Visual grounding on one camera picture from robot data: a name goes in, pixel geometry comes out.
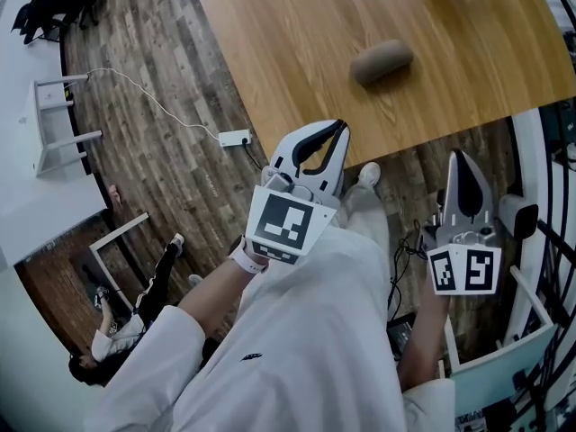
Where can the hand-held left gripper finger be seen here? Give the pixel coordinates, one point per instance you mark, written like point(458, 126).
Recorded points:
point(285, 149)
point(339, 164)

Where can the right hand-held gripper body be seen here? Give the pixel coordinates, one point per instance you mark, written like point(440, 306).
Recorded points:
point(468, 270)

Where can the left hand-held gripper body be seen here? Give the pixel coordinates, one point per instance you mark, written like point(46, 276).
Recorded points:
point(283, 223)

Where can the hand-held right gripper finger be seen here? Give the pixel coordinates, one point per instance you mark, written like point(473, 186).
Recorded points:
point(486, 209)
point(450, 205)

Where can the beige cylindrical object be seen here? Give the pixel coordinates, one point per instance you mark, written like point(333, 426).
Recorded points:
point(382, 61)

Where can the person's left forearm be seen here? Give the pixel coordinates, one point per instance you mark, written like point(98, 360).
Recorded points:
point(216, 293)

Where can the person's right forearm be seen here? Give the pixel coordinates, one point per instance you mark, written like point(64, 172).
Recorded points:
point(423, 340)

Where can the white waste bin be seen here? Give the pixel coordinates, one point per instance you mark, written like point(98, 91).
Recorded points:
point(508, 214)

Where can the person's white shoe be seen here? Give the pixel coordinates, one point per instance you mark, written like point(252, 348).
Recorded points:
point(369, 174)

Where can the white smartwatch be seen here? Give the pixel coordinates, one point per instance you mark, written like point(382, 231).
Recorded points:
point(248, 259)

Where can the white power strip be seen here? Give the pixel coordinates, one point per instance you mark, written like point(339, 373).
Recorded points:
point(234, 138)

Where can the person's light trousers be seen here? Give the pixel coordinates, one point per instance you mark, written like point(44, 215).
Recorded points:
point(364, 214)

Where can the black metal railing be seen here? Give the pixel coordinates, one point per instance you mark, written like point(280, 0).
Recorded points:
point(545, 277)

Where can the black box device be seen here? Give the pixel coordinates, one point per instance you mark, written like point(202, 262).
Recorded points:
point(400, 335)

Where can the white desk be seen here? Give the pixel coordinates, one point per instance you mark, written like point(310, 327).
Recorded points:
point(486, 376)
point(72, 141)
point(119, 230)

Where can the person's white shirt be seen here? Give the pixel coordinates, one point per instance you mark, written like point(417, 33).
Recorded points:
point(306, 331)

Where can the small pink object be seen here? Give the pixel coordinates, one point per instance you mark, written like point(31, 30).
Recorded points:
point(115, 195)

